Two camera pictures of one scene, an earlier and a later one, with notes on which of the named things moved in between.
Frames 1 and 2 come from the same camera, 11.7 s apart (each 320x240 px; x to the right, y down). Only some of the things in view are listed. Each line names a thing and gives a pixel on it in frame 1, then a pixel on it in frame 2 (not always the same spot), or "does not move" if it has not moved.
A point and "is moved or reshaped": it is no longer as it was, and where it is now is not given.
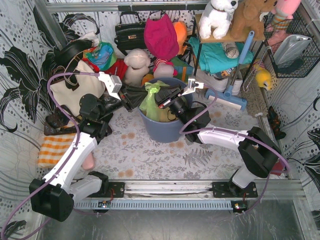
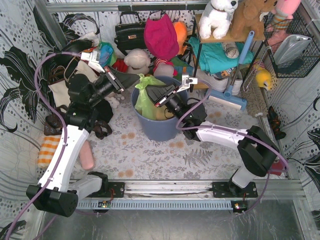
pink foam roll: [88, 163] does not move
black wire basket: [292, 48] does not move
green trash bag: [149, 104] is moved or reshaped
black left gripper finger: [135, 94] → [124, 79]
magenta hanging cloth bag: [161, 37] does not move
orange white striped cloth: [52, 148] does not move
